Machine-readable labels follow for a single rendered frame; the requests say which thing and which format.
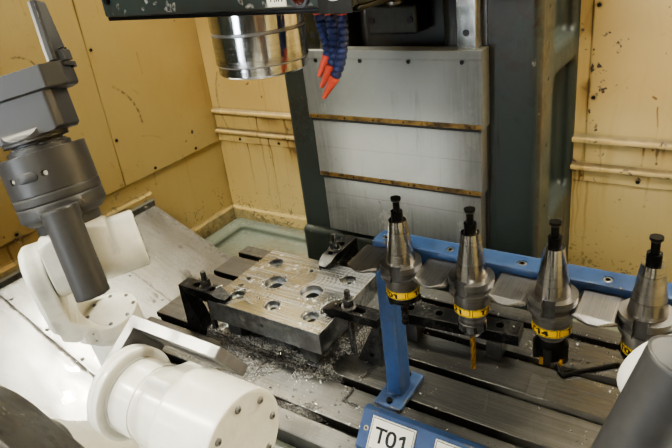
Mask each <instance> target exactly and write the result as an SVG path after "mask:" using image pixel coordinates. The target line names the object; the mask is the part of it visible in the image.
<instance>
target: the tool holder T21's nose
mask: <svg viewBox="0 0 672 448"><path fill-rule="evenodd" d="M487 325H488V319H487V317H486V316H485V317H482V318H479V319H467V318H464V317H461V316H459V318H458V320H457V326H458V328H459V329H460V330H461V331H462V332H463V333H465V334H466V335H467V336H468V337H473V338H474V337H478V336H479V335H480V334H482V333H483V332H485V331H486V328H487Z"/></svg>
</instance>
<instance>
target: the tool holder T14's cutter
mask: <svg viewBox="0 0 672 448"><path fill-rule="evenodd" d="M568 344H569V342H568V339H567V337H566V338H564V340H563V341H561V342H558V343H548V342H545V341H543V340H542V339H540V338H539V336H538V335H537V334H536V335H535V337H534V338H533V357H538V358H539V364H542V365H545V366H549V367H551V364H552V363H556V362H558V365H559V366H560V367H561V366H562V365H564V364H565V363H566V362H567V361H568V350H569V346H568Z"/></svg>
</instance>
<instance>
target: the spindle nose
mask: <svg viewBox="0 0 672 448"><path fill-rule="evenodd" d="M207 18H208V23H209V29H210V33H211V34H212V35H211V39H212V44H213V49H214V54H215V59H216V64H217V66H218V68H219V73H220V75H221V76H222V77H224V78H226V79H230V80H254V79H263V78H270V77H276V76H281V75H285V74H289V73H292V72H295V71H298V70H300V69H302V68H304V67H305V66H306V65H307V64H308V63H309V58H308V53H309V49H308V42H307V34H306V27H305V22H304V20H305V19H304V14H279V15H253V16H227V17H207Z"/></svg>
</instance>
